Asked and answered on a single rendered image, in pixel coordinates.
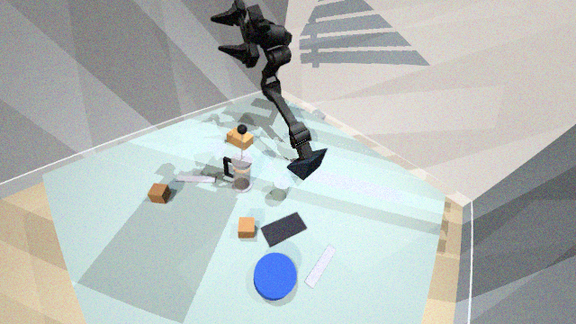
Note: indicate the blue cylinder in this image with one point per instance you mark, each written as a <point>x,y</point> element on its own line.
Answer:
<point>275,276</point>

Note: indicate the brown cube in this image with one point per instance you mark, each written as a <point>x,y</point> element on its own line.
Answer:
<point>246,227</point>
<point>159,193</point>

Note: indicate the white flat bar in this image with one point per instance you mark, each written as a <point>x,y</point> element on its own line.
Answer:
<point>197,179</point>
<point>320,266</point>

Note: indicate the orange-brown box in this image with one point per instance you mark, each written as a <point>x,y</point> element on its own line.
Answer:
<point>234,137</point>

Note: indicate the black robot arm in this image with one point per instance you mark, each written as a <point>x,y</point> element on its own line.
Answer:
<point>298,132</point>

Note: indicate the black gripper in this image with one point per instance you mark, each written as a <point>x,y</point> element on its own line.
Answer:
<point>246,52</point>

